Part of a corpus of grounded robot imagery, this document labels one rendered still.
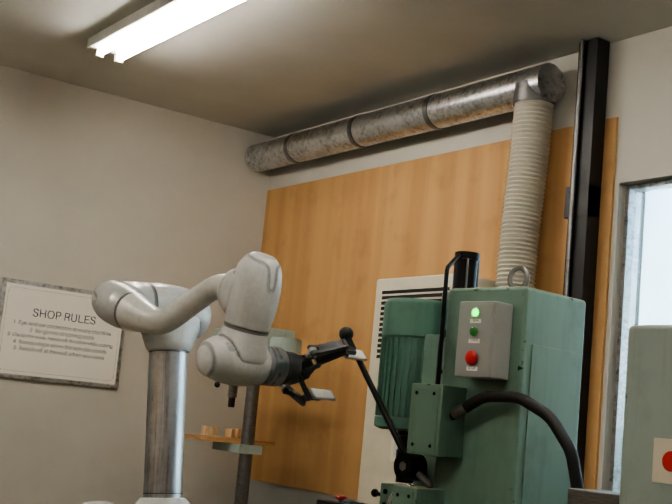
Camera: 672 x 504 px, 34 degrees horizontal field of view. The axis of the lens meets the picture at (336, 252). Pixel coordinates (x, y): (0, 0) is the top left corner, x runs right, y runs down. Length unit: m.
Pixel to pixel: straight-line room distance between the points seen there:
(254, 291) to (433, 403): 0.45
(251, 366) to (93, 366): 3.16
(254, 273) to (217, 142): 3.59
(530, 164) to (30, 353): 2.52
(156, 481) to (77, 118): 3.00
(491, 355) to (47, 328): 3.41
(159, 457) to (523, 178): 1.97
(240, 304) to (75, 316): 3.15
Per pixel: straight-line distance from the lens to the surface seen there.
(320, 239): 5.52
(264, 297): 2.36
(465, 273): 2.58
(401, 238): 4.99
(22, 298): 5.38
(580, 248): 4.10
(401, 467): 2.45
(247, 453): 5.03
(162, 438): 2.89
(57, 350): 5.44
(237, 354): 2.37
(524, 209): 4.23
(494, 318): 2.31
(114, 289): 2.84
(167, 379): 2.90
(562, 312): 2.44
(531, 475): 2.37
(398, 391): 2.59
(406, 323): 2.59
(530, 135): 4.29
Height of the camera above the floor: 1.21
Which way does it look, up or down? 9 degrees up
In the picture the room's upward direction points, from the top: 6 degrees clockwise
